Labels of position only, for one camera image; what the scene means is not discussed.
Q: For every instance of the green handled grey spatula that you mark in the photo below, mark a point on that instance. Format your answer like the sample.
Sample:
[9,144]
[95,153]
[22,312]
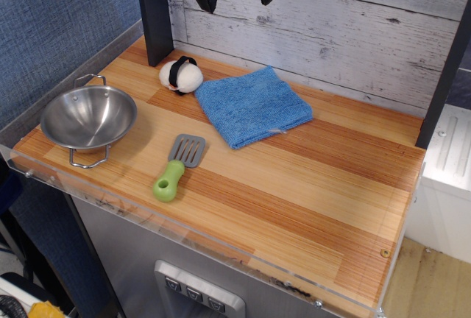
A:
[186,153]

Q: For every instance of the white plush with black band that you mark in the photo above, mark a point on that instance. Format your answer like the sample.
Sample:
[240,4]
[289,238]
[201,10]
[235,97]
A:
[181,76]

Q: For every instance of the blue folded cloth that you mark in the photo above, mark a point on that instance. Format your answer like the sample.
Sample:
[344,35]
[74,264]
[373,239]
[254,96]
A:
[252,107]

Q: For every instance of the clear acrylic table guard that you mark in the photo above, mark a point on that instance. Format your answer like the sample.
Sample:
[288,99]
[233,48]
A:
[309,229]

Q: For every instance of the steel cabinet front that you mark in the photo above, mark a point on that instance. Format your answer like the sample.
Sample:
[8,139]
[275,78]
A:
[128,253]

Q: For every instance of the white side cabinet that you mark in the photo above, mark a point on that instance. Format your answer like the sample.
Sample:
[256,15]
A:
[440,212]

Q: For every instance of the silver button control panel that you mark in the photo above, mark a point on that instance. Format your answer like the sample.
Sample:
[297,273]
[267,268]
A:
[185,295]

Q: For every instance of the yellow object at corner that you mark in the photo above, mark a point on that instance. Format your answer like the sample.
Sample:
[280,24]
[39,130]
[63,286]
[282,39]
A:
[45,310]

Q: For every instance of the dark left vertical post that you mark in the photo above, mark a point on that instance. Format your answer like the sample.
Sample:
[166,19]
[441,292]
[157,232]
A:
[157,29]

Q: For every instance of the dark vertical post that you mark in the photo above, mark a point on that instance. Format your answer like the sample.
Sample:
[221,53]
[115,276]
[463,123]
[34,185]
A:
[157,29]
[445,83]

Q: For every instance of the steel bowl with handles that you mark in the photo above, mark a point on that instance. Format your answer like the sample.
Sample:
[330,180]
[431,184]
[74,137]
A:
[89,117]

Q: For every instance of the dark right vertical post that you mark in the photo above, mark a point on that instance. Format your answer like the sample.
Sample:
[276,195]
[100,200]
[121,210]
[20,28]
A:
[445,83]

